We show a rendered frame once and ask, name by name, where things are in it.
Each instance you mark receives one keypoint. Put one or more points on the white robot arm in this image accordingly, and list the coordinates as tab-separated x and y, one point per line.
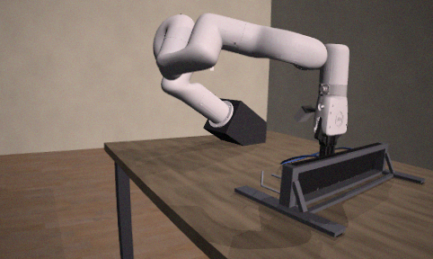
189	47

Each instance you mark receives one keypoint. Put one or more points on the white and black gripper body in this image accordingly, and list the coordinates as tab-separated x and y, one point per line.
334	113

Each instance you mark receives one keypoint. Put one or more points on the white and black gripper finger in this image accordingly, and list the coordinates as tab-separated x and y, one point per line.
334	142
323	142

